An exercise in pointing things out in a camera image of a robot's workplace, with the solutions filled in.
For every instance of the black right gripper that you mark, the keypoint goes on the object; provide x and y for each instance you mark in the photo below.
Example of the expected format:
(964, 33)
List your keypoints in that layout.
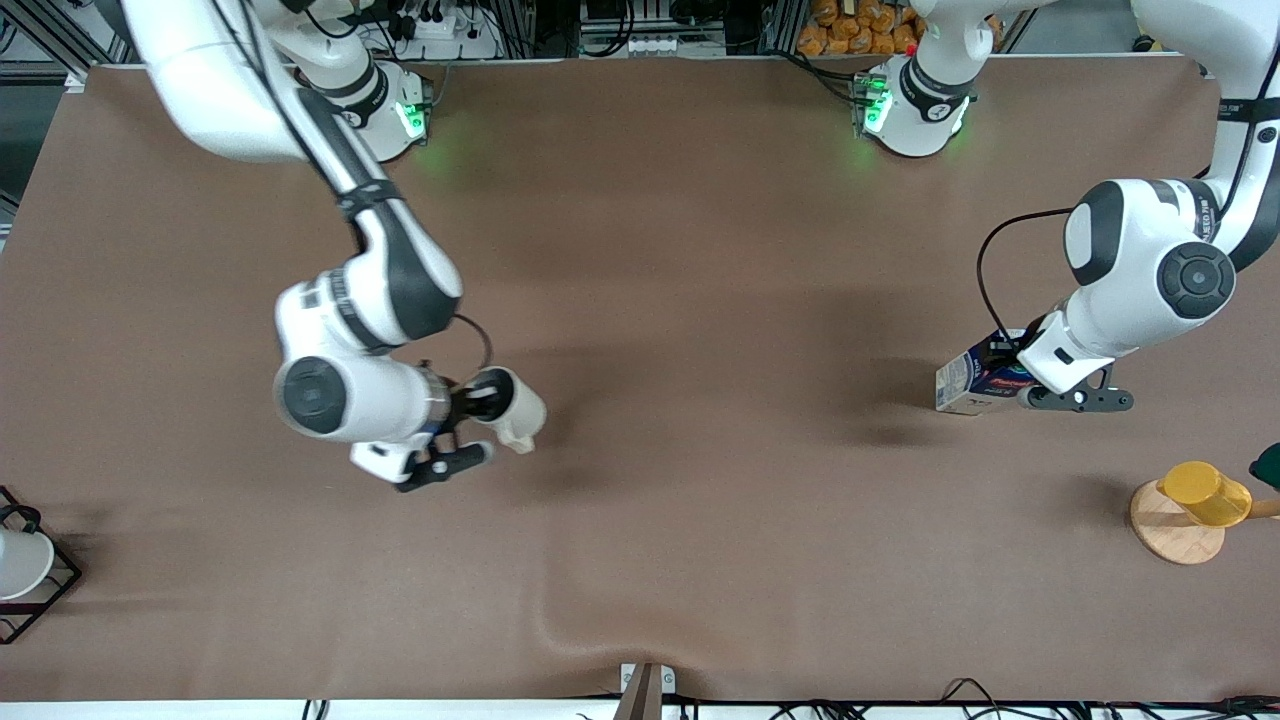
(468, 401)

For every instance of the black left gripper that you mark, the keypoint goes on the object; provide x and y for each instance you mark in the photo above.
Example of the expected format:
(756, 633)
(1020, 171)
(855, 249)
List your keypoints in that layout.
(1003, 352)

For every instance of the beige mug with grey inside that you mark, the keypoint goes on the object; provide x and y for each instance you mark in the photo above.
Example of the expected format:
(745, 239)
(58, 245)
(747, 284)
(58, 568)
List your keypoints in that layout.
(525, 415)

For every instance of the blue white milk carton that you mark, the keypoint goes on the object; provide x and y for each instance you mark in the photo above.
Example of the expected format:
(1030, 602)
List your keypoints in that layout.
(960, 385)

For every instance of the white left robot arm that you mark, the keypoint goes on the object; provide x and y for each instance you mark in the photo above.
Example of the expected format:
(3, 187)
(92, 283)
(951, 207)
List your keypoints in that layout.
(1140, 270)

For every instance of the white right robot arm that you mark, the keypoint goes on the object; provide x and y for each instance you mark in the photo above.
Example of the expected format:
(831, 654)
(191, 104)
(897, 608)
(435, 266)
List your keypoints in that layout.
(340, 400)

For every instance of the yellow plastic cup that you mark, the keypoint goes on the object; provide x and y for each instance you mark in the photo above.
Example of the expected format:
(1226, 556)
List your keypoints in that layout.
(1205, 492)

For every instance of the dark green cup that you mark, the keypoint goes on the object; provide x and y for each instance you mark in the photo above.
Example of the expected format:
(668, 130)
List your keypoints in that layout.
(1270, 467)

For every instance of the white cup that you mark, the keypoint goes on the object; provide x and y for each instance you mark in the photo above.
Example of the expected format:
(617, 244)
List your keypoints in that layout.
(20, 562)

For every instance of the brown table cloth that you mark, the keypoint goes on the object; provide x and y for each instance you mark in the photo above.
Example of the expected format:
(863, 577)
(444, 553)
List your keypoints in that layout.
(700, 300)

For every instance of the round wooden mug stand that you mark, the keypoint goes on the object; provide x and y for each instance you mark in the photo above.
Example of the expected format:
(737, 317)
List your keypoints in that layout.
(1175, 535)

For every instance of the bag of orange snacks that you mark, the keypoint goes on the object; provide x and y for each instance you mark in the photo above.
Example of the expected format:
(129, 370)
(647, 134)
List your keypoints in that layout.
(850, 25)

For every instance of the white power strip with plugs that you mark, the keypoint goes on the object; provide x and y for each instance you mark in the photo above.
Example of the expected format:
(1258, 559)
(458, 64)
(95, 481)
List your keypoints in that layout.
(440, 25)

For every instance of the small white power strip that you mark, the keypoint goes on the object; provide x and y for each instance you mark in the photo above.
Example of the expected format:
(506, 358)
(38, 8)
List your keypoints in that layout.
(655, 45)

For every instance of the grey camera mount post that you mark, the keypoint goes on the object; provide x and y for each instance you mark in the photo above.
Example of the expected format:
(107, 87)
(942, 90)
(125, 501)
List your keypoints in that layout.
(645, 695)

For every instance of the aluminium frame profile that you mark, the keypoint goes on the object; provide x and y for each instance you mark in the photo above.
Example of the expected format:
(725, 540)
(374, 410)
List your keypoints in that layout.
(75, 78)

